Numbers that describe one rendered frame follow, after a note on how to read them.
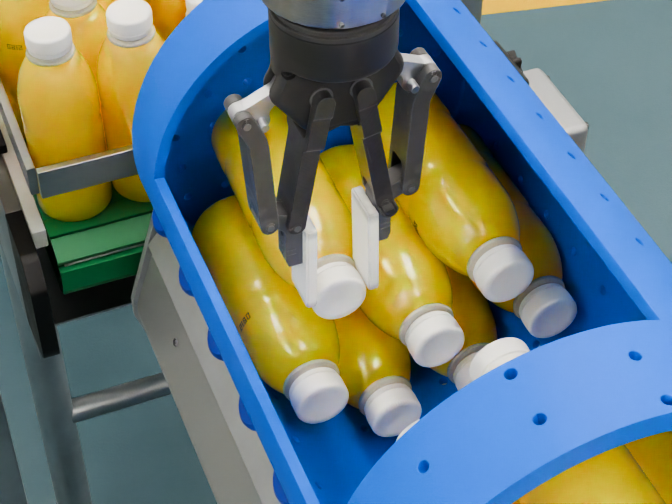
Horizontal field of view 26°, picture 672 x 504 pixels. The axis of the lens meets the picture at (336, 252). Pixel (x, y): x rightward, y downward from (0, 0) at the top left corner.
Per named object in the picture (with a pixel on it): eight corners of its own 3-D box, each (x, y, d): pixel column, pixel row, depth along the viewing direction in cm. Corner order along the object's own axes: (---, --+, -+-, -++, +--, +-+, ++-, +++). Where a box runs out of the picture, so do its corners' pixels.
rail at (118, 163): (42, 199, 127) (37, 173, 125) (40, 193, 128) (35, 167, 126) (457, 93, 138) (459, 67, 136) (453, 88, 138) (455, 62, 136)
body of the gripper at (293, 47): (286, 45, 78) (290, 174, 85) (430, 10, 80) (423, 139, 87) (240, -28, 83) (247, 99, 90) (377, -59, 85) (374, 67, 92)
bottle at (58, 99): (108, 172, 138) (84, 9, 125) (120, 221, 133) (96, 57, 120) (33, 185, 137) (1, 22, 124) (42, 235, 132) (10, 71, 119)
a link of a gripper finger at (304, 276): (318, 230, 92) (306, 233, 92) (317, 306, 97) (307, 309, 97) (301, 200, 94) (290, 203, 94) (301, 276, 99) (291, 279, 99)
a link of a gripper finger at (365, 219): (350, 187, 95) (361, 184, 95) (352, 262, 100) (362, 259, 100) (368, 216, 93) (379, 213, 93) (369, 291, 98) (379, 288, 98)
